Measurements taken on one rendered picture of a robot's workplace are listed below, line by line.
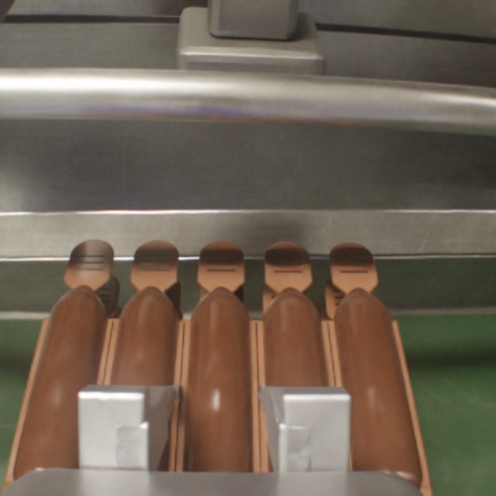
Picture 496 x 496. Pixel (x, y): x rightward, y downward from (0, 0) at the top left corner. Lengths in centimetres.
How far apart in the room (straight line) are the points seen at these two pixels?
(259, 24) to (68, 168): 22
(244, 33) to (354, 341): 9
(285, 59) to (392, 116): 3
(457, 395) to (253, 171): 16
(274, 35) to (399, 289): 17
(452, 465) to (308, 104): 17
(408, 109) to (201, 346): 8
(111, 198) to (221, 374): 23
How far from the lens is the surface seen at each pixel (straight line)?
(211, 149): 36
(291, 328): 18
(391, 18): 33
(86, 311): 19
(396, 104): 16
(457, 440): 29
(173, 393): 16
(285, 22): 18
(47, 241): 29
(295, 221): 29
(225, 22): 18
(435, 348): 31
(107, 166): 37
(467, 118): 17
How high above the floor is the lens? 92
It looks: 43 degrees down
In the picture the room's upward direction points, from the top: 5 degrees clockwise
